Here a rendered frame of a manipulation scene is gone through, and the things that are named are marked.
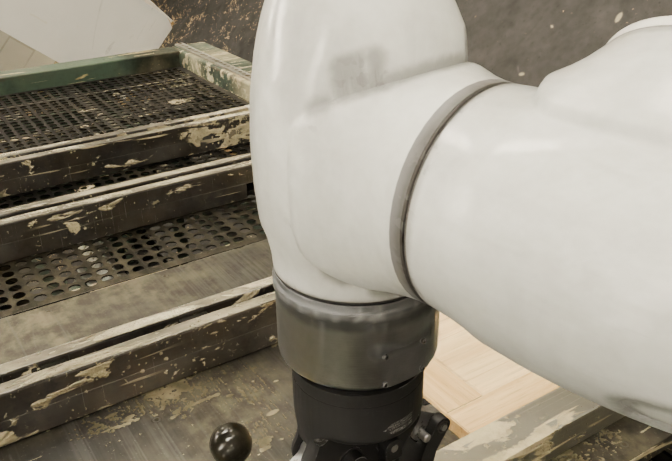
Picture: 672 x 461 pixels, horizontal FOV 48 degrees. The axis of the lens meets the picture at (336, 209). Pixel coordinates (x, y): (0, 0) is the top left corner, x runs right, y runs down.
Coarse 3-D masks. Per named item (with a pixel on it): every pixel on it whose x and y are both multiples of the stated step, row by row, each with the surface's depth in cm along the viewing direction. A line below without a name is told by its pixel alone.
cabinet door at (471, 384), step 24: (456, 336) 103; (432, 360) 98; (456, 360) 98; (480, 360) 98; (504, 360) 98; (432, 384) 93; (456, 384) 93; (480, 384) 93; (504, 384) 93; (528, 384) 93; (552, 384) 93; (456, 408) 89; (480, 408) 89; (504, 408) 89; (456, 432) 87
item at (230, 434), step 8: (224, 424) 67; (232, 424) 67; (240, 424) 67; (216, 432) 66; (224, 432) 66; (232, 432) 66; (240, 432) 66; (248, 432) 67; (216, 440) 66; (224, 440) 65; (232, 440) 65; (240, 440) 66; (248, 440) 66; (216, 448) 65; (224, 448) 65; (232, 448) 65; (240, 448) 65; (248, 448) 66; (216, 456) 66; (224, 456) 65; (232, 456) 65; (240, 456) 66
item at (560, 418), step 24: (528, 408) 86; (552, 408) 86; (576, 408) 86; (600, 408) 86; (480, 432) 82; (504, 432) 82; (528, 432) 82; (552, 432) 82; (576, 432) 85; (456, 456) 79; (480, 456) 79; (504, 456) 79; (528, 456) 81; (552, 456) 84
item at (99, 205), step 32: (224, 160) 148; (96, 192) 135; (128, 192) 134; (160, 192) 137; (192, 192) 141; (224, 192) 145; (0, 224) 124; (32, 224) 126; (64, 224) 130; (96, 224) 133; (128, 224) 136; (0, 256) 125
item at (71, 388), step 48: (240, 288) 104; (96, 336) 94; (144, 336) 94; (192, 336) 96; (240, 336) 100; (0, 384) 86; (48, 384) 87; (96, 384) 91; (144, 384) 94; (0, 432) 86
